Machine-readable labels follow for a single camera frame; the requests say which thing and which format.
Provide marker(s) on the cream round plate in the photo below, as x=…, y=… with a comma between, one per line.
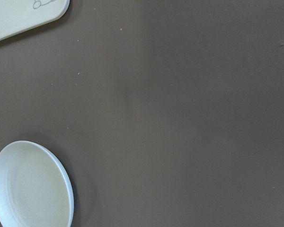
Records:
x=35, y=190

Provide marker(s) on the cream rabbit tray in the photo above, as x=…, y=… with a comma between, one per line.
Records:
x=17, y=16

